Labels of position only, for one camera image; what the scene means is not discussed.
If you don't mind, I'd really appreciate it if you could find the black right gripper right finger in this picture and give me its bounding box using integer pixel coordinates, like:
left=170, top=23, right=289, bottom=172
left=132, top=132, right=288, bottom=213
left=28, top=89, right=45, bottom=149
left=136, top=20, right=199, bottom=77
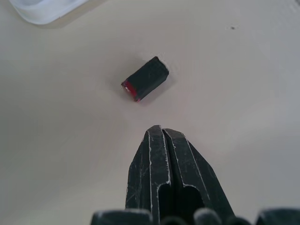
left=161, top=127, right=236, bottom=220

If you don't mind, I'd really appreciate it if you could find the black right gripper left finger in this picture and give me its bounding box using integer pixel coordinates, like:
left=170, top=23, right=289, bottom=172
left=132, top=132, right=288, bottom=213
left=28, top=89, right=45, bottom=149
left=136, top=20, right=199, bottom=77
left=125, top=125, right=173, bottom=225

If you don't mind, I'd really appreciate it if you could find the white plastic pencil case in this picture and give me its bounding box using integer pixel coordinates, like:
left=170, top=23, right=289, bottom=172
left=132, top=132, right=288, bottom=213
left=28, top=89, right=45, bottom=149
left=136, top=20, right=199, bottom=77
left=8, top=0, right=83, bottom=25

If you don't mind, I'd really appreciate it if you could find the black block with red end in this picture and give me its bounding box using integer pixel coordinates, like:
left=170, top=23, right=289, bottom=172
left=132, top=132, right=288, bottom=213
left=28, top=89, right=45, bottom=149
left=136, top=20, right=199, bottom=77
left=120, top=56, right=170, bottom=103

